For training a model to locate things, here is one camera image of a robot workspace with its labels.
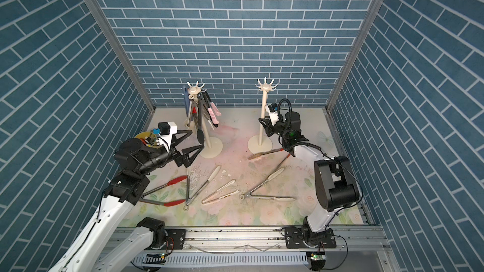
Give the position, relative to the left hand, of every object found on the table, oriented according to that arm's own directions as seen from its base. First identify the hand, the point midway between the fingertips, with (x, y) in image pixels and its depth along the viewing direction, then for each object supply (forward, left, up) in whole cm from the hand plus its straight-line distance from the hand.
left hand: (201, 141), depth 64 cm
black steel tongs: (+11, +5, -13) cm, 18 cm away
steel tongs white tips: (-9, +10, -32) cm, 35 cm away
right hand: (+23, -24, -13) cm, 35 cm away
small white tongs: (-8, +2, -34) cm, 35 cm away
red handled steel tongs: (+16, +6, -2) cm, 17 cm away
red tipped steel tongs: (-10, +17, -34) cm, 39 cm away
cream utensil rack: (+21, -24, -32) cm, 45 cm away
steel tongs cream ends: (-7, -17, -32) cm, 37 cm away
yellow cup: (+17, +33, -24) cm, 44 cm away
